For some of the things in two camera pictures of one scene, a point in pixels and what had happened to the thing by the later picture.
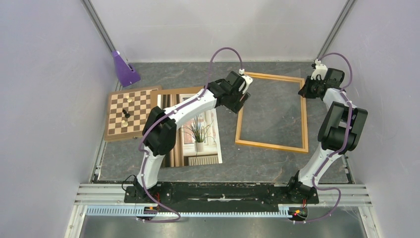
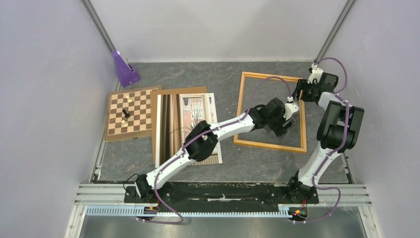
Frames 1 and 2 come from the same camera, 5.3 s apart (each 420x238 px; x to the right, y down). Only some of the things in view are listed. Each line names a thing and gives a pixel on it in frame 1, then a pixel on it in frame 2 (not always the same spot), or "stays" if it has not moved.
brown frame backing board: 154,94 stays
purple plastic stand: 126,75 stays
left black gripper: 236,106 → 279,130
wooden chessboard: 127,112 stays
